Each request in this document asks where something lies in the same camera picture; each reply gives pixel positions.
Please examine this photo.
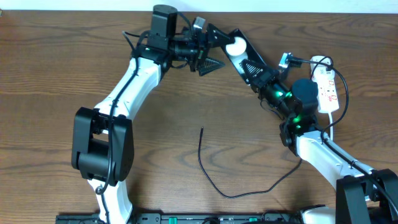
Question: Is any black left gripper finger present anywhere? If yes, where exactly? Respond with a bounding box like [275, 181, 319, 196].
[197, 57, 225, 77]
[206, 23, 235, 48]

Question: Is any black smartphone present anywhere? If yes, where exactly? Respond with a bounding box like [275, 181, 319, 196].
[222, 29, 266, 85]

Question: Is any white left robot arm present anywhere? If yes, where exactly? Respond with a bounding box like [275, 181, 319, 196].
[71, 24, 235, 223]

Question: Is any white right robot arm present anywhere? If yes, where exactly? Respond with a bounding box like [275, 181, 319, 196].
[236, 55, 397, 223]

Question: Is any white charger adapter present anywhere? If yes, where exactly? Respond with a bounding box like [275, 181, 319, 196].
[310, 55, 333, 80]

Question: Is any white power strip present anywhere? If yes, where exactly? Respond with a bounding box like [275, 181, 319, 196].
[311, 70, 340, 114]

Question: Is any black charging cable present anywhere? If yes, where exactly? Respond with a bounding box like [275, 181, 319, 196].
[197, 55, 335, 199]

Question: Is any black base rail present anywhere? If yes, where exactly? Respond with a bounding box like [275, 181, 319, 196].
[55, 212, 303, 224]

